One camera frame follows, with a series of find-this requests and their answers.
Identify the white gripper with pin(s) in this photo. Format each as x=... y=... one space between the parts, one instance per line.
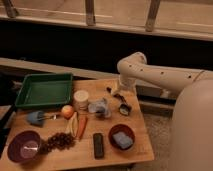
x=124 y=84

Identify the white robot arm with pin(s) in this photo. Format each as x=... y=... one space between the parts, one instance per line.
x=191 y=138

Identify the dark red bowl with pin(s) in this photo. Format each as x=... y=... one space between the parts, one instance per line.
x=120 y=128

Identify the purple bowl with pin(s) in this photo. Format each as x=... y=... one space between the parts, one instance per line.
x=24 y=147

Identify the white round container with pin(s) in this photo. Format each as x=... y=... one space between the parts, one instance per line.
x=81 y=99

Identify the orange carrot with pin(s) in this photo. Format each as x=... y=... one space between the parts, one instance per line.
x=81 y=126

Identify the black remote control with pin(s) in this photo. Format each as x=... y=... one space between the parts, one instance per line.
x=98 y=145

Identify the red yellow apple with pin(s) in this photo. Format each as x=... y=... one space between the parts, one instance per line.
x=67 y=111

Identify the bunch of dark grapes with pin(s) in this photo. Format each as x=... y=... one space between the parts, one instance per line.
x=58 y=141

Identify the green plastic tray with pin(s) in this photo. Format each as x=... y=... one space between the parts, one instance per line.
x=47 y=90

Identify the blue handled scoop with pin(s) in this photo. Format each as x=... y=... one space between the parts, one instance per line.
x=37 y=118

